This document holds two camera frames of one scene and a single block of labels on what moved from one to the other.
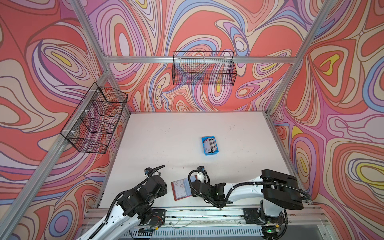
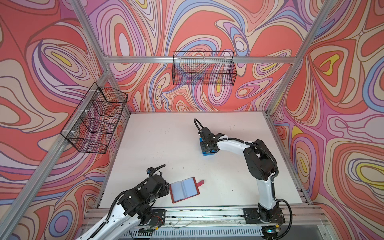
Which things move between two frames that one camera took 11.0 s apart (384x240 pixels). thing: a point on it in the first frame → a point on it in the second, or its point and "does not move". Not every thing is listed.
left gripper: (163, 189) does not move
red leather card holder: (181, 189) does not move
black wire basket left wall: (92, 125) does not move
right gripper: (192, 183) → (203, 143)
